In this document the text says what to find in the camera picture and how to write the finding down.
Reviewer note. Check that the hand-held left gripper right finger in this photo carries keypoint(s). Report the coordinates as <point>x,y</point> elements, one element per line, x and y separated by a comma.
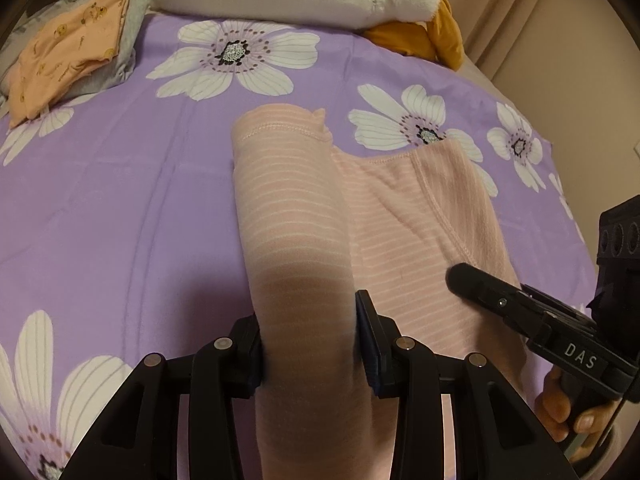
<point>367,341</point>

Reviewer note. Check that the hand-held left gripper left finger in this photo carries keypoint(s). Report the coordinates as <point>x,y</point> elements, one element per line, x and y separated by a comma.
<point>245,346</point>

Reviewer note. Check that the person's right hand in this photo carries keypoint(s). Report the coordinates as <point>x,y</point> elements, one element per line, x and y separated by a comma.
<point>550,405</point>

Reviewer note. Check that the grey pillow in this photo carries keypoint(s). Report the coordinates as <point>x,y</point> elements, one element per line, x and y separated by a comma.
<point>27,20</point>

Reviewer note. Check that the pink striped garment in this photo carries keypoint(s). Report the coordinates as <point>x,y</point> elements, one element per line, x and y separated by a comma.
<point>295,220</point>

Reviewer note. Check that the orange printed folded garment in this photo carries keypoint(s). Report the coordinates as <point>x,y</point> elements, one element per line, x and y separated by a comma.
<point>55,60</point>

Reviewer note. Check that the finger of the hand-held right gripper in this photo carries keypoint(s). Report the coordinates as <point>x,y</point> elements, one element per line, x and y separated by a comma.
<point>485,292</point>

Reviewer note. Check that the grey folded garment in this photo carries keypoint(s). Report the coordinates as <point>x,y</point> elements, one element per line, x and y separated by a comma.
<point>131,40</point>

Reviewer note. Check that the beige curtain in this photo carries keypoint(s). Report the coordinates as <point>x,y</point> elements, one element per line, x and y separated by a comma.
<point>550,20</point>

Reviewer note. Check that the purple floral bedsheet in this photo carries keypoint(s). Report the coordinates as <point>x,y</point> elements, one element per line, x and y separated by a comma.
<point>125,200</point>

